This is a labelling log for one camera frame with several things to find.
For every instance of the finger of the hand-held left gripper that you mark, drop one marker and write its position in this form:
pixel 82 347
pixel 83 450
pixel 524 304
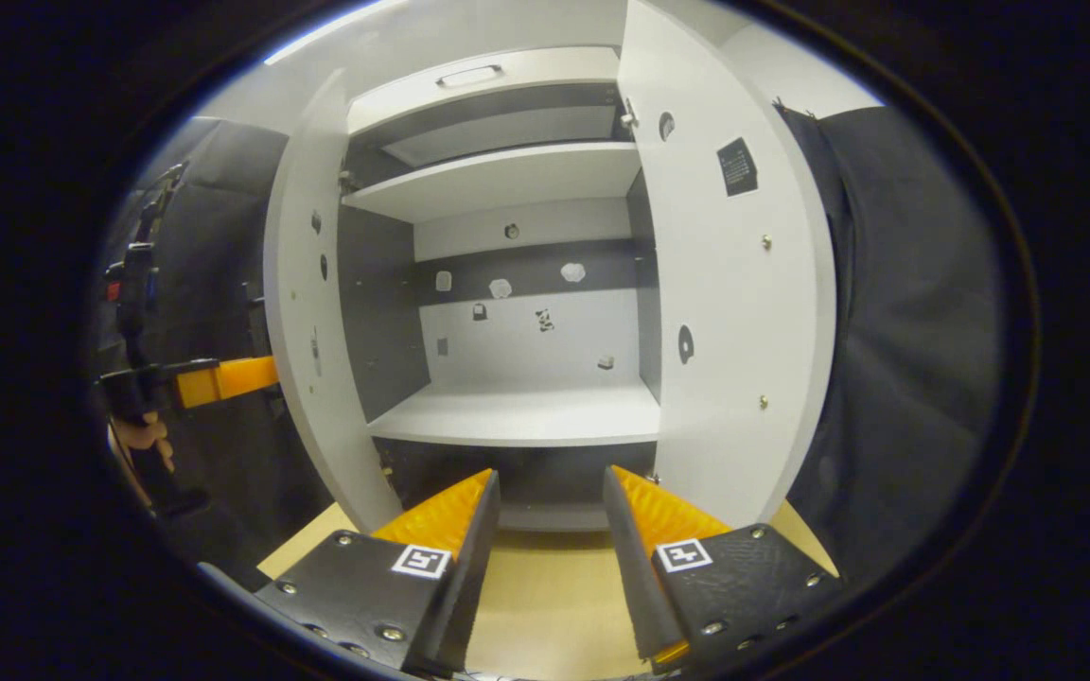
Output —
pixel 228 380

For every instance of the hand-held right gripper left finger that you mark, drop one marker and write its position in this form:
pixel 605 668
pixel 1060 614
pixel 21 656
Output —
pixel 474 577

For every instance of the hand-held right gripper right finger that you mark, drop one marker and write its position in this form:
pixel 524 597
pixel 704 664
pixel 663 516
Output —
pixel 635 577

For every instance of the grey cabinet door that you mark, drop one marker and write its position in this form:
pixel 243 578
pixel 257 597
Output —
pixel 299 378
pixel 744 312

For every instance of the grey double-door shoe cabinet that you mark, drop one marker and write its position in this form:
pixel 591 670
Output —
pixel 375 312

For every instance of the white cabinet bottom shelf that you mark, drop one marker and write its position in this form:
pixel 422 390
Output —
pixel 517 416

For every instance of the white cabinet shelf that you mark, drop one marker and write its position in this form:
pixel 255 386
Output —
pixel 498 180
pixel 517 416

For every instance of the metal left door hinge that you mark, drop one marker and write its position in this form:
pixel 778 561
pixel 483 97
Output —
pixel 347 180

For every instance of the metal door hinge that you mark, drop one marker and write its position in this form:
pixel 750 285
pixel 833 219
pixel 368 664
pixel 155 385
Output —
pixel 347 180
pixel 628 115

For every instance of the grey cabinet drawer front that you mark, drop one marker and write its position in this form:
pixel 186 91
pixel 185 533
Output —
pixel 545 71

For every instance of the metal right door hinge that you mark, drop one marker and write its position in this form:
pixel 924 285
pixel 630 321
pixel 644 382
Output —
pixel 628 115

